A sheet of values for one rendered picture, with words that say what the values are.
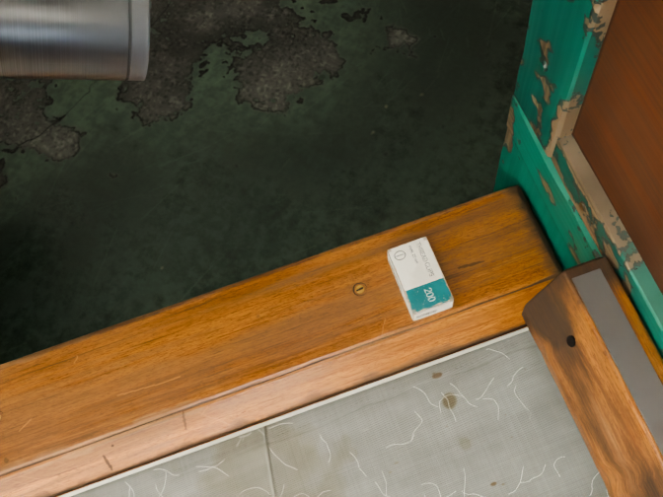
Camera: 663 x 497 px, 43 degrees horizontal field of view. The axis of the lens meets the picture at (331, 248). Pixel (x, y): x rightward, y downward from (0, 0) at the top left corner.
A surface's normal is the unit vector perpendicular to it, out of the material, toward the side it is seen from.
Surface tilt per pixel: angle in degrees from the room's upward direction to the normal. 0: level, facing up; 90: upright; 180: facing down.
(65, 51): 82
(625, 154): 90
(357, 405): 0
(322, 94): 0
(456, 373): 0
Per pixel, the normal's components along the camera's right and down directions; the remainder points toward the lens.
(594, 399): -0.90, 0.15
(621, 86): -0.94, 0.33
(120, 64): 0.19, 0.87
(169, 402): -0.08, -0.41
